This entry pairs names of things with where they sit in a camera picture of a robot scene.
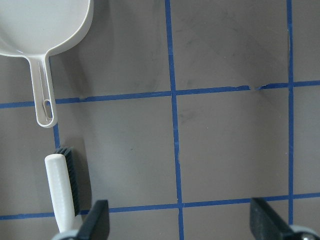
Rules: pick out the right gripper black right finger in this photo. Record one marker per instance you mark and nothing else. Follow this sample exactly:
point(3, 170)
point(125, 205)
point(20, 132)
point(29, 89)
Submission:
point(266, 224)

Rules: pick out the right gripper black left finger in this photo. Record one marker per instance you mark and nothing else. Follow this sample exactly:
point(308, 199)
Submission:
point(97, 223)

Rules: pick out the beige plastic dustpan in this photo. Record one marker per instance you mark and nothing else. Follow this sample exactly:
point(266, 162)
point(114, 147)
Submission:
point(36, 30)

